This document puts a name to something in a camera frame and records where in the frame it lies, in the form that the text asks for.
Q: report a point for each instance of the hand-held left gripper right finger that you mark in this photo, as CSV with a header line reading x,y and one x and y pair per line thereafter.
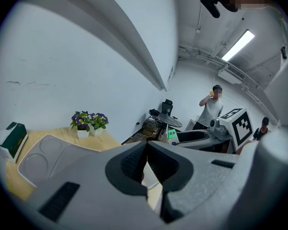
x,y
201,181

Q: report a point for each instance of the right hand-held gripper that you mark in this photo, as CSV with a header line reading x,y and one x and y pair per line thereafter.
x,y
241,127

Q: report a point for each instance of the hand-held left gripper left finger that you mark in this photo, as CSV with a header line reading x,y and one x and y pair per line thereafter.
x,y
91,188

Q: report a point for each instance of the green white bandage box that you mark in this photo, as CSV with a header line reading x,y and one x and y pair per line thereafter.
x,y
172,135

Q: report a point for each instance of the dark green tissue box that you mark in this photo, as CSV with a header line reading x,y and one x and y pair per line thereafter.
x,y
13,140

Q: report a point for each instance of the black round table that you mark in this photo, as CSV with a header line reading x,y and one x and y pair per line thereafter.
x,y
168,120

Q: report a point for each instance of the black office chair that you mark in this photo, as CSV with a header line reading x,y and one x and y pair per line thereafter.
x,y
166,106

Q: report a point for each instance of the brown cardboard boxes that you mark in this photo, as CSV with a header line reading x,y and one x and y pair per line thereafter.
x,y
150,127

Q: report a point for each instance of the white compartment tray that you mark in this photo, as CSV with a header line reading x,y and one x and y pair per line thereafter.
x,y
34,165

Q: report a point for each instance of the purple flower plant white pot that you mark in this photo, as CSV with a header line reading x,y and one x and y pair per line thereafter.
x,y
80,122
99,122

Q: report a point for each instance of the white air conditioner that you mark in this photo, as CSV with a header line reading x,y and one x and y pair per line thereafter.
x,y
231,74

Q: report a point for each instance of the white ceiling pipes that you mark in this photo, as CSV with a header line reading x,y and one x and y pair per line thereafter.
x,y
201,54

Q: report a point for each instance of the long ceiling light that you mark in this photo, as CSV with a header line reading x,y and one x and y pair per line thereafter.
x,y
238,45

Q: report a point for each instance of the black head-worn camera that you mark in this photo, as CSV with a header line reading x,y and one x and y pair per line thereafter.
x,y
210,5

